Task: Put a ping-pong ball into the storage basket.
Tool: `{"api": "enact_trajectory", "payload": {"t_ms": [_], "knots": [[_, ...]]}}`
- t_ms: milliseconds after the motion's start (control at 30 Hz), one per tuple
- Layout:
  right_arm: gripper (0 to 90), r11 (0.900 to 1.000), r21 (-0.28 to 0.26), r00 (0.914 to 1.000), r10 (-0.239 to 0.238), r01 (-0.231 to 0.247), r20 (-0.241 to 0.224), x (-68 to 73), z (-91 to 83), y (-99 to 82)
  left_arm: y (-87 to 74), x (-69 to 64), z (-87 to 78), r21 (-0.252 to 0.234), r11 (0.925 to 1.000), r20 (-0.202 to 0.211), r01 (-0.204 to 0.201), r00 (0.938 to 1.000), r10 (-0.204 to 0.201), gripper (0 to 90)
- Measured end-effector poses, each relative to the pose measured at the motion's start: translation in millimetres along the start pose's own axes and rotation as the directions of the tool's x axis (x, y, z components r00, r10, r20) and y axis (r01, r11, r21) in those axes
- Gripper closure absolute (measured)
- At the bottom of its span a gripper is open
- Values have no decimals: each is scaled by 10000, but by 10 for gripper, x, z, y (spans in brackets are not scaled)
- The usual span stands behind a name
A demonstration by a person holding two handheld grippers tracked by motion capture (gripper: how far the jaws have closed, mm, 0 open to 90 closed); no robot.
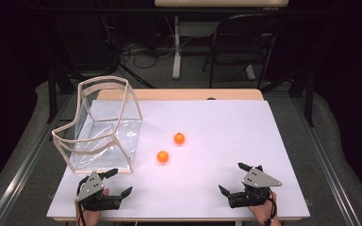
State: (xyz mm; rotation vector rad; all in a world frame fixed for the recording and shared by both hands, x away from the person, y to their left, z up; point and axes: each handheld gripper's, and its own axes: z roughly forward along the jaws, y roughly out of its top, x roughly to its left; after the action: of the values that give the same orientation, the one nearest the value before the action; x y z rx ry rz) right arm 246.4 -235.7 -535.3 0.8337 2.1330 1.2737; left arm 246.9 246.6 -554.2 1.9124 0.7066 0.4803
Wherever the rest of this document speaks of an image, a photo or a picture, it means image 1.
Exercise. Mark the white desk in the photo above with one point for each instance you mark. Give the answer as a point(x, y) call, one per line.
point(177, 47)

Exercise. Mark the small orange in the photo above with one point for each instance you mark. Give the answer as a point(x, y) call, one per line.
point(162, 156)
point(179, 138)

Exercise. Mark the person's right hand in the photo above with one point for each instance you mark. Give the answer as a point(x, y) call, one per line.
point(265, 213)

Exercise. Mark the white board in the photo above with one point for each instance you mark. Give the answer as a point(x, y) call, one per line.
point(220, 150)

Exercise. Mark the metal floor rail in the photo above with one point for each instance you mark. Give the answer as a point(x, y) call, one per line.
point(326, 163)
point(28, 160)

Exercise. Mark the black folding chair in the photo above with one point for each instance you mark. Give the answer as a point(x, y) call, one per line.
point(242, 58)

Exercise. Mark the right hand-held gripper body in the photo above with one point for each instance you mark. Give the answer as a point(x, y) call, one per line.
point(259, 180)

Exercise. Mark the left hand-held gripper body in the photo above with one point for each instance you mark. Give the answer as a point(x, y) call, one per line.
point(89, 186)

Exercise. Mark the clear plastic bag beige trim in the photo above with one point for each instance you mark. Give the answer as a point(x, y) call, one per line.
point(106, 138)

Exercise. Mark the person's left hand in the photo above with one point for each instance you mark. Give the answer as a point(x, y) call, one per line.
point(89, 218)

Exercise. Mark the black horizontal bar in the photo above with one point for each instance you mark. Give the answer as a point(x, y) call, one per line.
point(169, 11)

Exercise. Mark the black stand post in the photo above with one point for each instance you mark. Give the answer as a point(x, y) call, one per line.
point(52, 94)
point(310, 100)

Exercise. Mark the wooden table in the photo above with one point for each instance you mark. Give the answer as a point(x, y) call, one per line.
point(185, 94)

